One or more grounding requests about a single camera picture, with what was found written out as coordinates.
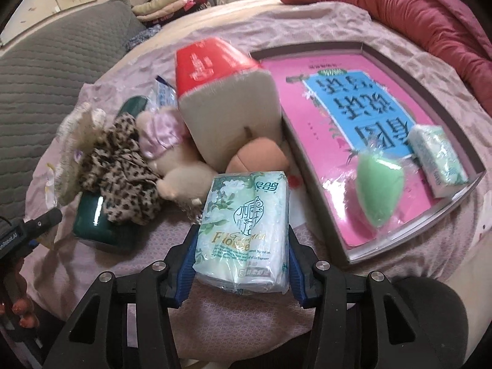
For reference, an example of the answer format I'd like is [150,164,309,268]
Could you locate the mint flower tissue pack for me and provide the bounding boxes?
[193,171,289,295]

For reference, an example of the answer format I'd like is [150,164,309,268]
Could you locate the white blue wipes packet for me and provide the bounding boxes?
[146,76,178,113]

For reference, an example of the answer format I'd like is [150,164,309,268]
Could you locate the person's left hand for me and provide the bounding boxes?
[1,258,40,329]

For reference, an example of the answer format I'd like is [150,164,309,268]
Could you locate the dark green bottle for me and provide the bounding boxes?
[73,96,158,254]

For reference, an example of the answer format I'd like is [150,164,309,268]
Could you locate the lilac bed sheet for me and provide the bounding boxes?
[18,0,492,369]

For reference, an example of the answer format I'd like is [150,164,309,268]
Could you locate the green makeup sponge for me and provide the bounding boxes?
[355,152,405,228]

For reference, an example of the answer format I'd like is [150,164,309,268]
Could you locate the peach makeup sponge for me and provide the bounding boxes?
[225,137,289,173]

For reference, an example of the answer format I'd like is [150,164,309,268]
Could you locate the leopard print scrunchie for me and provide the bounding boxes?
[78,113,162,226]

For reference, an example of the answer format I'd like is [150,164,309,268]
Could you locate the cream teddy bear plush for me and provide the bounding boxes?
[136,107,217,207]

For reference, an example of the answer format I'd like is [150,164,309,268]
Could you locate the white floral cloth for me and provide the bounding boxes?
[54,102,106,206]

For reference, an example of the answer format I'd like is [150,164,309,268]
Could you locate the pink and blue book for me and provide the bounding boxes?
[261,53,468,250]

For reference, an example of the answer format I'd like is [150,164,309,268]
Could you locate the red tissue pack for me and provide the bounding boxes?
[175,37,283,173]

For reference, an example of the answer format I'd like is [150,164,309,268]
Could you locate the small green tissue packet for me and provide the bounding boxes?
[407,124,469,198]

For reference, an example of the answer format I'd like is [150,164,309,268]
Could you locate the grey quilted headboard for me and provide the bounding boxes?
[1,0,143,220]

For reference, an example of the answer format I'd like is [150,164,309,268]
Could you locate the grey shallow box tray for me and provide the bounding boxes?
[249,40,486,266]

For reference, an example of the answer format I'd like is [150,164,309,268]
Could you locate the folded clothes stack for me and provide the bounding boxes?
[132,0,217,28]

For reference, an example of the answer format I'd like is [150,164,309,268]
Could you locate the pink quilt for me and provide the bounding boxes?
[280,0,491,113]

